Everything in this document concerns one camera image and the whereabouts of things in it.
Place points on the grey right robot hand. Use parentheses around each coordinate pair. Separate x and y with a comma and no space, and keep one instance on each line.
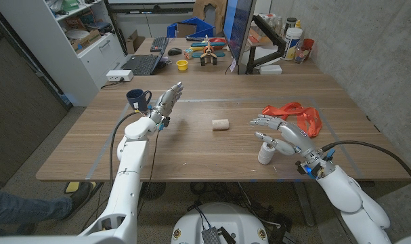
(296,137)

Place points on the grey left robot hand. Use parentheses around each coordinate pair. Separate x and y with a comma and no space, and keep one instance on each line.
(166,101)

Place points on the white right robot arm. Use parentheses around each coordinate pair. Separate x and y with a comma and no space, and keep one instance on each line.
(340,189)

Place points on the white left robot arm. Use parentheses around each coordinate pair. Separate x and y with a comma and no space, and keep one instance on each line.
(130,162)

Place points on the dark blue mug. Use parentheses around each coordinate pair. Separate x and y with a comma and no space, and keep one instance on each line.
(136,98)

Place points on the small yellow cup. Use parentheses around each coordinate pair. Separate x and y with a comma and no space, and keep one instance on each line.
(182,65)

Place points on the black laptop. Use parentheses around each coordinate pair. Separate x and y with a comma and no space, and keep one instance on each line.
(142,64)

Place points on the black computer mouse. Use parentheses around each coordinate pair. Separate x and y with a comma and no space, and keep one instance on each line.
(174,51)

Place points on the colourful toy cube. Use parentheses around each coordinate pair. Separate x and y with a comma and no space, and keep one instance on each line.
(188,54)

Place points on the white power strip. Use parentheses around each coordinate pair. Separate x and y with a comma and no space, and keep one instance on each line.
(119,75)

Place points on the black keyboard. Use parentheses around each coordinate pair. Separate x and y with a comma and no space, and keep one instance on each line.
(158,44)

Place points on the beige bandage roll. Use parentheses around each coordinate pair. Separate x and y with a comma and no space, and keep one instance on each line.
(220,124)

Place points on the wooden toy airplane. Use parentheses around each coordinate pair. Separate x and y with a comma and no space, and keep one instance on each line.
(208,52)

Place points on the cardboard box with open flaps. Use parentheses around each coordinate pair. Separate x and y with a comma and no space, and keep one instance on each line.
(134,42)

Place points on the small white box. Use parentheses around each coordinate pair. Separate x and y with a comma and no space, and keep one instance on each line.
(270,69)

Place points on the red bowl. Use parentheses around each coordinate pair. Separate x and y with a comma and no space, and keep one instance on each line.
(219,41)

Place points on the clear glass jar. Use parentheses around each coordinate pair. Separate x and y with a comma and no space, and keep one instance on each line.
(301,55)

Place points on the white shelf cabinet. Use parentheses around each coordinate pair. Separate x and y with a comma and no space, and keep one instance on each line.
(90,67)

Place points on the blue plastic bin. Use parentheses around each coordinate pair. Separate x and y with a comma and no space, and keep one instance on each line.
(200,25)

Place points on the round black fan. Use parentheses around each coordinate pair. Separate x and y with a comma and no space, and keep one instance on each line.
(154,191)

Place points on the white canister blue label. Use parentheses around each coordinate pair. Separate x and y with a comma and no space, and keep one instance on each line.
(291,44)

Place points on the red cup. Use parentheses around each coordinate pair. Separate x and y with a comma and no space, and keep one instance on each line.
(308,43)

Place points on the printed cardboard box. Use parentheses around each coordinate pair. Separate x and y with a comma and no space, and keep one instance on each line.
(88,40)

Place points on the computer monitor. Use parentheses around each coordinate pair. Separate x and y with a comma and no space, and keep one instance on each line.
(237,23)

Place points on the white robot torso base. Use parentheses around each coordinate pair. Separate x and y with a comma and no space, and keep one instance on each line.
(225,217)

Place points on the brown cardboard cutout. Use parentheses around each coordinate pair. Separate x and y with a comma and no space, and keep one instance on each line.
(222,10)

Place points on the white bowl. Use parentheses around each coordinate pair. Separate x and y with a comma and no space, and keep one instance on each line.
(76,34)

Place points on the yellow bottle cap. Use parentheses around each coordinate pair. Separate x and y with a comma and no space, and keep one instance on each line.
(298,24)

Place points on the black-lid jar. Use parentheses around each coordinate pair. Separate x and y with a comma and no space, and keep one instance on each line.
(290,24)

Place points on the yellow floor pad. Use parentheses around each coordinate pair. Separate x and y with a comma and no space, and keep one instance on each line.
(71,186)

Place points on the black shoe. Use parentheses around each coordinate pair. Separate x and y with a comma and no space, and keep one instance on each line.
(80,196)

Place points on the person leg in jeans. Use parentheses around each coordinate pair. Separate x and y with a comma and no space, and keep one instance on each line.
(22,206)

